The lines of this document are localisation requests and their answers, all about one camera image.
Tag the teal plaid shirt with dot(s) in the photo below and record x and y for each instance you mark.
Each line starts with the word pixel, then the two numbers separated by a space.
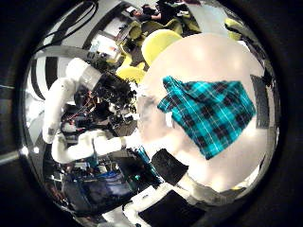
pixel 208 113

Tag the bright display screen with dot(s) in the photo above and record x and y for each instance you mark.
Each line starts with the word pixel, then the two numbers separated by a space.
pixel 104 47

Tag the plain yellow chair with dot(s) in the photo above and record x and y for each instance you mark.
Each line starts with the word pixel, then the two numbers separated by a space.
pixel 159 42

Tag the seated person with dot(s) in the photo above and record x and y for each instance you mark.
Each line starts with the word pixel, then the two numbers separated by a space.
pixel 146 13

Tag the grey tape strip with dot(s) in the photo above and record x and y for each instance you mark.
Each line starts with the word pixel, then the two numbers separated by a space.
pixel 261 101

